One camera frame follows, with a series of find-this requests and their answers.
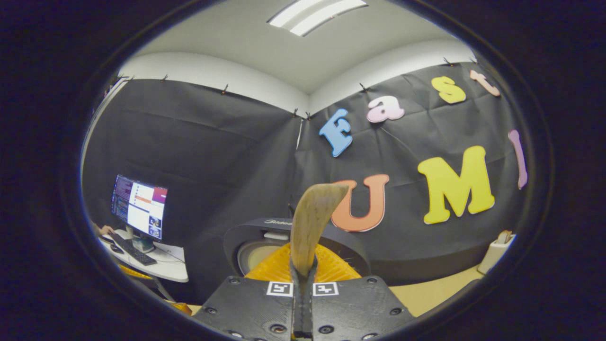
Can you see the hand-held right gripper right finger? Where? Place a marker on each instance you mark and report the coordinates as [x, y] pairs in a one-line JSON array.
[[352, 310]]

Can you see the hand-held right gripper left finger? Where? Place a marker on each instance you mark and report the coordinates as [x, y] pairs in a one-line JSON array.
[[253, 310]]

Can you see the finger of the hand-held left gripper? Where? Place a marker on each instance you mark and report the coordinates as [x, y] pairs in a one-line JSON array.
[[182, 309], [135, 273]]

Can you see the black silver rice cooker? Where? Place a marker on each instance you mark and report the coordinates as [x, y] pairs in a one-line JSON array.
[[265, 228]]

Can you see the wooden spoon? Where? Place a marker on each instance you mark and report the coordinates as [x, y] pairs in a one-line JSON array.
[[315, 213]]

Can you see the black keyboard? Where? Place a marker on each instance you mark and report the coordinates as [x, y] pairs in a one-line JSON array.
[[135, 250]]

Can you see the black computer mouse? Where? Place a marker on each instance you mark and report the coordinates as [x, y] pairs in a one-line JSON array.
[[116, 249]]

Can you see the white side table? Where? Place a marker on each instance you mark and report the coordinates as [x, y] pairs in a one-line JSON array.
[[168, 267]]

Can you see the computer monitor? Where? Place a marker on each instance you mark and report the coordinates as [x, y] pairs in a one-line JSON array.
[[139, 206]]

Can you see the black backdrop cloth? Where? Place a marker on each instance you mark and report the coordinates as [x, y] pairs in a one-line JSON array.
[[213, 156]]

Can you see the white toaster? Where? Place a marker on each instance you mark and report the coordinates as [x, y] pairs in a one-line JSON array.
[[492, 258]]

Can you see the bread slice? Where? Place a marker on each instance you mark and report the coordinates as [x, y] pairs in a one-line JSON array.
[[505, 236]]

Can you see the ceiling light panel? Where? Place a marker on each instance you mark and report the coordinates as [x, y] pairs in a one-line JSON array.
[[317, 14]]

